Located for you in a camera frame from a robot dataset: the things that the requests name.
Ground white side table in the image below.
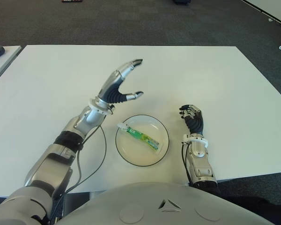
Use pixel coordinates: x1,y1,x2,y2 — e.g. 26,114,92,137
0,45,22,86

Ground green white toothpaste tube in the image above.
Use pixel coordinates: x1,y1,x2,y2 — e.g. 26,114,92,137
117,123,160,154

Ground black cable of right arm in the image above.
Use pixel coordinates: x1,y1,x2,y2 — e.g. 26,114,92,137
182,142,195,184

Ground robot left hand silver black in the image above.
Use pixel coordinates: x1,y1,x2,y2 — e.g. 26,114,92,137
97,58,145,106

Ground robot right hand silver black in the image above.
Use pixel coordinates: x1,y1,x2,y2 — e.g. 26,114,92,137
178,104,205,136

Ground white plate with black rim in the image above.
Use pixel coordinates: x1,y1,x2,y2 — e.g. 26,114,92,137
115,114,170,167

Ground silver robot torso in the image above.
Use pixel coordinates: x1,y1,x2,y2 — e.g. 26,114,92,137
53,181,276,225

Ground white table with black edge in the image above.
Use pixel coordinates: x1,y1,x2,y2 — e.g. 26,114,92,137
240,0,281,28

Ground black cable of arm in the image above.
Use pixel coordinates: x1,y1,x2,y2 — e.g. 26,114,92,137
182,142,195,184
50,125,107,221

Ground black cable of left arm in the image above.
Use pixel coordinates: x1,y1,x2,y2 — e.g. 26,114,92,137
50,125,107,221

